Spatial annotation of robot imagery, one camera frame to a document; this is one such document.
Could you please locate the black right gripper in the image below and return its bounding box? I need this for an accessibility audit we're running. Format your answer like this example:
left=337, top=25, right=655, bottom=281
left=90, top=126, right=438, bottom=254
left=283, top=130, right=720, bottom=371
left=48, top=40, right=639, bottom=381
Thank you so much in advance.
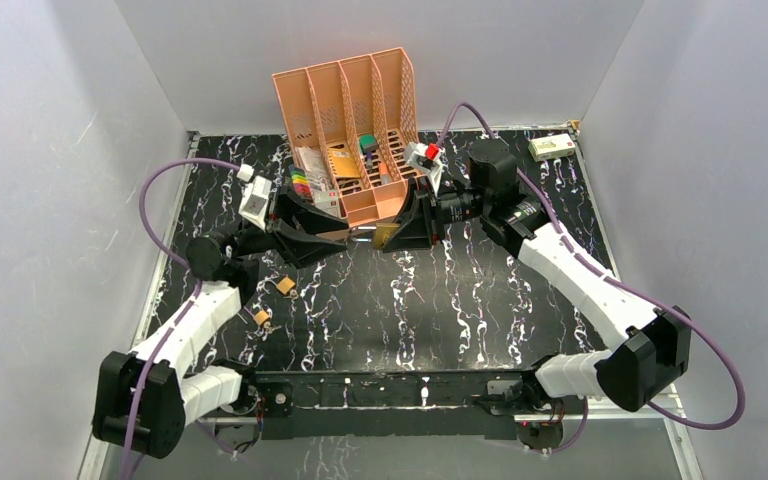
left=380, top=176, right=491, bottom=252

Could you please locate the large brass padlock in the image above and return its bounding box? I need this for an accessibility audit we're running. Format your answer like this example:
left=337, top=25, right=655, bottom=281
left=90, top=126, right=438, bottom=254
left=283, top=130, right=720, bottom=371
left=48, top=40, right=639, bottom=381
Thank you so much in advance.
left=348, top=223, right=399, bottom=250

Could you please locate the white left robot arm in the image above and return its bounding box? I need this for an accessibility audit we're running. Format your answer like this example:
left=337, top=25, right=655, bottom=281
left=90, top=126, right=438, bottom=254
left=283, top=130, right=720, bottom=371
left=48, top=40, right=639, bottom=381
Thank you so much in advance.
left=91, top=187, right=349, bottom=459

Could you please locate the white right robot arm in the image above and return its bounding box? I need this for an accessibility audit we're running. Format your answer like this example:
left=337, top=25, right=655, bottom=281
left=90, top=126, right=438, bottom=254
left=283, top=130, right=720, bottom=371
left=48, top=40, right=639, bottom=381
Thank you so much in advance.
left=377, top=138, right=691, bottom=414

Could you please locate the grey-green small box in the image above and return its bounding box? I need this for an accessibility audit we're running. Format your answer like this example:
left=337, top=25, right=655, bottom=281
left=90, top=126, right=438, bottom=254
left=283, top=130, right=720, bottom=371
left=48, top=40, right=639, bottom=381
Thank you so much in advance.
left=312, top=189, right=343, bottom=217

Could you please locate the colourful highlighter marker pack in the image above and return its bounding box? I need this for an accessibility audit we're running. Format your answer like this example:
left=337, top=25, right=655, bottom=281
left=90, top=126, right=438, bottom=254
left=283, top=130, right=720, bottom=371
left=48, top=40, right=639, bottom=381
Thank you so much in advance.
left=289, top=166, right=313, bottom=202

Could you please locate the brass padlock upper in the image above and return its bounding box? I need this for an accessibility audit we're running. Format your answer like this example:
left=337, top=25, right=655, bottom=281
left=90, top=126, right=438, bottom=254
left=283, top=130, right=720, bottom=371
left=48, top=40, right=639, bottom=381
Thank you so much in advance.
left=256, top=276, right=299, bottom=299

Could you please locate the white paper sheet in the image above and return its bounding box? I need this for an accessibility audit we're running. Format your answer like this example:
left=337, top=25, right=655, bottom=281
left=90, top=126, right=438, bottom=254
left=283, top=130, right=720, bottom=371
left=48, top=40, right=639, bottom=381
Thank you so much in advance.
left=295, top=146, right=332, bottom=190

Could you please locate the yellow envelope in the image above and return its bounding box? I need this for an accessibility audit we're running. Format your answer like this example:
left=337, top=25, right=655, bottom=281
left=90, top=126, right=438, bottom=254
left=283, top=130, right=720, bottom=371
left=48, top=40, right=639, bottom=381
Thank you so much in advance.
left=327, top=146, right=361, bottom=180

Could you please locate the green teal box in organizer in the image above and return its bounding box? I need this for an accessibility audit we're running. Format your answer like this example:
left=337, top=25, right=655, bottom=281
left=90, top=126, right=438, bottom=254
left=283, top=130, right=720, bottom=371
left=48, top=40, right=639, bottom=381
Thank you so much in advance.
left=358, top=134, right=379, bottom=155

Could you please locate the brass padlock lower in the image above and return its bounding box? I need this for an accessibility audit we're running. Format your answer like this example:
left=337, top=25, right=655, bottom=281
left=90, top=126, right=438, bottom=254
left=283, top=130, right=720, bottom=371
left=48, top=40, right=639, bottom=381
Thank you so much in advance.
left=241, top=306, right=280, bottom=335

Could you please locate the orange plastic file organizer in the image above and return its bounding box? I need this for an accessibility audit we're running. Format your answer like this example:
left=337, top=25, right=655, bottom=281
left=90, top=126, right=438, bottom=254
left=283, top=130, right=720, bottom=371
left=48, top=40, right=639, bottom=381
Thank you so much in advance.
left=272, top=47, right=421, bottom=227

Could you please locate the white green small box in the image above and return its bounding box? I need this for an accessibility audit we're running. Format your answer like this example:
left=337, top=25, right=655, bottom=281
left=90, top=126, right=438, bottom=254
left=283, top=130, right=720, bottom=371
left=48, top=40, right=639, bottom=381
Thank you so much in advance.
left=529, top=133, right=576, bottom=162

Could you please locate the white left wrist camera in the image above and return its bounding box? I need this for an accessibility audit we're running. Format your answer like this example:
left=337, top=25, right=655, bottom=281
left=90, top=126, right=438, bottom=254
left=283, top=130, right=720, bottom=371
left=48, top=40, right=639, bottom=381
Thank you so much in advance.
left=238, top=175, right=272, bottom=231

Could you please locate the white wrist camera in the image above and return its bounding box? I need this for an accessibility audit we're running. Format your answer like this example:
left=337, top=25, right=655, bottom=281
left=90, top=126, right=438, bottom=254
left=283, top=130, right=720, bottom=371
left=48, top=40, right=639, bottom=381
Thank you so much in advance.
left=403, top=142, right=444, bottom=194
left=238, top=175, right=272, bottom=231

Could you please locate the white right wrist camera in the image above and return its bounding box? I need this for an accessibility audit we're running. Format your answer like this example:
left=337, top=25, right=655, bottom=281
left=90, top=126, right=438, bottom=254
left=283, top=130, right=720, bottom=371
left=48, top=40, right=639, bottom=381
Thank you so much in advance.
left=403, top=142, right=444, bottom=194

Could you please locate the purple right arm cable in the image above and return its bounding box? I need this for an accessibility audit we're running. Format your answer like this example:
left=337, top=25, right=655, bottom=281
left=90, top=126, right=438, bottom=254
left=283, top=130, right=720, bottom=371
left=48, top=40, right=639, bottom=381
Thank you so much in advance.
left=436, top=101, right=748, bottom=458

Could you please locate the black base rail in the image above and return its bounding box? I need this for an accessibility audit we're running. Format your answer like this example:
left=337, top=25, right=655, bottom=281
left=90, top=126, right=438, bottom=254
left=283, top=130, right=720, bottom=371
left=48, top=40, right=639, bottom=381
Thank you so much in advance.
left=195, top=367, right=624, bottom=442

